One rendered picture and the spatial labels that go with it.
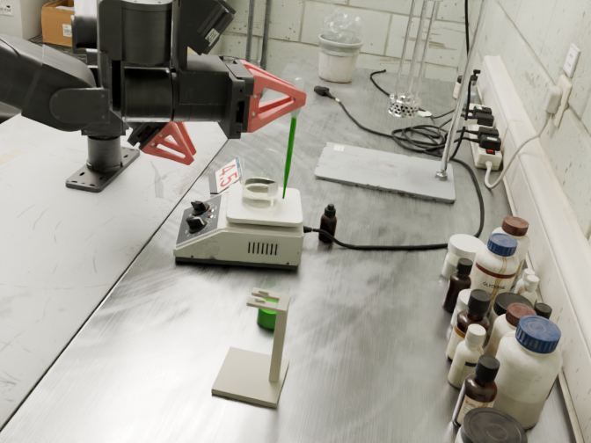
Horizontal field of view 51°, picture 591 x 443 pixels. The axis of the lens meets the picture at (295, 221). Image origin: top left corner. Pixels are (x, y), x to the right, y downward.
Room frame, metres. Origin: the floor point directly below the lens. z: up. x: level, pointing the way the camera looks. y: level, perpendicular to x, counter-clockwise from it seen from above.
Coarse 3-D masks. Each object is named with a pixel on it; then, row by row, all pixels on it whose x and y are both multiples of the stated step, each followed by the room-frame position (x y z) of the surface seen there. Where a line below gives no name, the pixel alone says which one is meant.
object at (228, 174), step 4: (228, 164) 1.15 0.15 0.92; (232, 164) 1.14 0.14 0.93; (236, 164) 1.13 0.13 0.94; (224, 168) 1.14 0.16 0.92; (228, 168) 1.13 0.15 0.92; (232, 168) 1.12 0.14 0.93; (236, 168) 1.11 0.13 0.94; (220, 172) 1.14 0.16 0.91; (224, 172) 1.12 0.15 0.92; (228, 172) 1.12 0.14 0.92; (232, 172) 1.11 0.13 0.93; (236, 172) 1.10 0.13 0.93; (220, 176) 1.12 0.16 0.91; (224, 176) 1.11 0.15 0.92; (228, 176) 1.10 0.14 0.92; (232, 176) 1.09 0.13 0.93; (236, 176) 1.08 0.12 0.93; (220, 180) 1.10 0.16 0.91; (224, 180) 1.09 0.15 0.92; (228, 180) 1.08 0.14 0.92; (232, 180) 1.07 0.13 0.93; (220, 184) 1.09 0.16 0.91; (224, 184) 1.08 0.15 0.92; (228, 184) 1.07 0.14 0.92; (220, 188) 1.07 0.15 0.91
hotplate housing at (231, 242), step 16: (224, 192) 0.94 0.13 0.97; (224, 208) 0.88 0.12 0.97; (224, 224) 0.83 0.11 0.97; (240, 224) 0.84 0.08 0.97; (256, 224) 0.84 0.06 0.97; (176, 240) 0.84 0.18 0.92; (192, 240) 0.82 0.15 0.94; (208, 240) 0.81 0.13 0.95; (224, 240) 0.82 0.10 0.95; (240, 240) 0.82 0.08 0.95; (256, 240) 0.82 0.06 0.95; (272, 240) 0.82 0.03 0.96; (288, 240) 0.83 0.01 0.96; (176, 256) 0.81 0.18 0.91; (192, 256) 0.81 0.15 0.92; (208, 256) 0.81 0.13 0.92; (224, 256) 0.82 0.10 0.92; (240, 256) 0.82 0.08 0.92; (256, 256) 0.82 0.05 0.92; (272, 256) 0.82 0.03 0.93; (288, 256) 0.83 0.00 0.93
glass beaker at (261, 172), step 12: (252, 156) 0.91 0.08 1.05; (264, 156) 0.91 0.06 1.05; (276, 156) 0.91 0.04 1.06; (252, 168) 0.86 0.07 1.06; (264, 168) 0.85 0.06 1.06; (276, 168) 0.86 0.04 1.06; (252, 180) 0.86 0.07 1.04; (264, 180) 0.86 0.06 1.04; (276, 180) 0.87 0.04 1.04; (252, 192) 0.86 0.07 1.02; (264, 192) 0.86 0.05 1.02; (276, 192) 0.87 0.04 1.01; (252, 204) 0.86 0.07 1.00; (264, 204) 0.86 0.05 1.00; (276, 204) 0.88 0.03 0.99
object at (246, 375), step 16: (256, 288) 0.59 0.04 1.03; (256, 304) 0.56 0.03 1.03; (272, 304) 0.57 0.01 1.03; (288, 304) 0.58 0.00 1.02; (240, 352) 0.61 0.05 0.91; (256, 352) 0.62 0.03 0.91; (272, 352) 0.57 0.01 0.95; (224, 368) 0.58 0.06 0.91; (240, 368) 0.59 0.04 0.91; (256, 368) 0.59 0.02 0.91; (272, 368) 0.57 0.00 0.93; (224, 384) 0.55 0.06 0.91; (240, 384) 0.56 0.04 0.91; (256, 384) 0.56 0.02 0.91; (272, 384) 0.57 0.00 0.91; (256, 400) 0.54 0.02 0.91; (272, 400) 0.54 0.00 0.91
